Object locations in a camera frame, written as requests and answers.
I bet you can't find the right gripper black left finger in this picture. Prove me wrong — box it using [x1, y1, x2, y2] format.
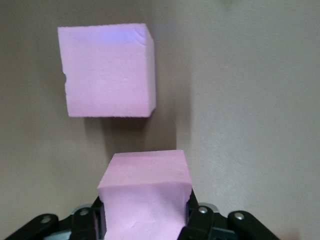
[71, 194, 106, 240]

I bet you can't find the pink foam cube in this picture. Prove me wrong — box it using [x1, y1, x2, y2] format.
[96, 149, 193, 240]
[57, 23, 157, 118]

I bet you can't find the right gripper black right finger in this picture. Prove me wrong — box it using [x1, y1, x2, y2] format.
[179, 190, 216, 240]

